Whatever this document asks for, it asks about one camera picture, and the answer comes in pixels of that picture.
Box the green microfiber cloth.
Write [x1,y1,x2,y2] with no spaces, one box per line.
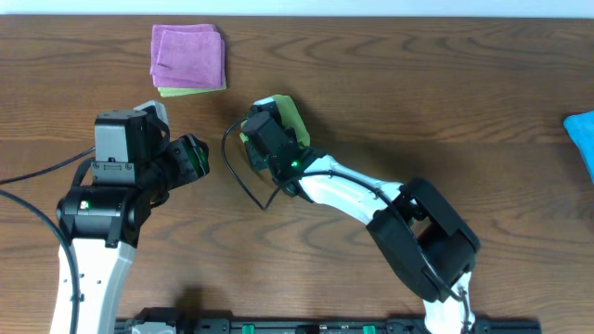
[239,95,311,152]

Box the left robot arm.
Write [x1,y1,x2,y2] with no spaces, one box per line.
[50,130,209,333]

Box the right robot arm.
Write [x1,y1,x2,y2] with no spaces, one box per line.
[243,138,480,333]

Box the folded green cloth under purple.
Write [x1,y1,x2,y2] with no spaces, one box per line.
[157,83,227,97]

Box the blue cloth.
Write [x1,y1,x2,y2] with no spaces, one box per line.
[562,110,594,180]

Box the right black cable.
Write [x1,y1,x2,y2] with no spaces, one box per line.
[220,116,472,334]

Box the black cable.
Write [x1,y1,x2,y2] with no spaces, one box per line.
[0,147,97,334]
[220,116,472,334]

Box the left black cable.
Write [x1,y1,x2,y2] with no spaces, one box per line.
[0,147,97,334]

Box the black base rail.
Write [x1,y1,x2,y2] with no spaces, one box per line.
[113,306,544,334]

